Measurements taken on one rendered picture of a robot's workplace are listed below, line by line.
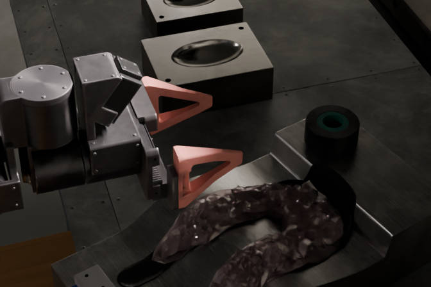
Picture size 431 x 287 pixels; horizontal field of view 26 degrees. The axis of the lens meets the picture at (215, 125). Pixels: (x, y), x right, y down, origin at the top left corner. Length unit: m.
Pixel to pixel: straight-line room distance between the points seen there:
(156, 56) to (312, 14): 0.39
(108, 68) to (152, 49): 0.78
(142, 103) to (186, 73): 0.65
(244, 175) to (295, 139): 0.10
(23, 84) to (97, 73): 0.07
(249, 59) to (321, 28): 0.26
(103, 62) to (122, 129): 0.07
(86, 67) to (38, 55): 0.91
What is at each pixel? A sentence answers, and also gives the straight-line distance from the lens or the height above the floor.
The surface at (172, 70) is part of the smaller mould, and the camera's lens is 1.60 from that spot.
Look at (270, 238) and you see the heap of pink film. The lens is 1.25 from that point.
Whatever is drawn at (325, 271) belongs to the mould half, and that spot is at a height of 0.88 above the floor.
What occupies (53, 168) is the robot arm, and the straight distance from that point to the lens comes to 0.91.
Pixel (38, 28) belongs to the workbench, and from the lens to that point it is 1.87.
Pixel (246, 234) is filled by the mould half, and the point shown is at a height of 0.90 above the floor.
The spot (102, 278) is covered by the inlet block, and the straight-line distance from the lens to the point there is 1.25.
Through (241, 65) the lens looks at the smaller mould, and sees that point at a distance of 1.62.
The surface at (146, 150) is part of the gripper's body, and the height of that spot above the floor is 1.23.
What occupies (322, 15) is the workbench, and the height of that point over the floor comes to 0.80.
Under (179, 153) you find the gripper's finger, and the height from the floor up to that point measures 1.23.
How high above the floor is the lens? 1.82
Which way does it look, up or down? 40 degrees down
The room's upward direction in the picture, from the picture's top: straight up
